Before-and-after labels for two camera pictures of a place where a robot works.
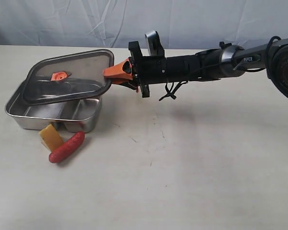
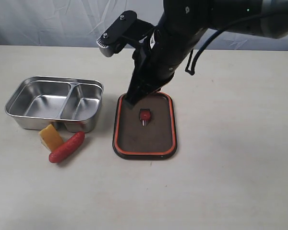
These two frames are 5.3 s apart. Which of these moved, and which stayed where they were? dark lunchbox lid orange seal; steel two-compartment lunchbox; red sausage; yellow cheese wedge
Moved: dark lunchbox lid orange seal
Stayed: steel two-compartment lunchbox; red sausage; yellow cheese wedge
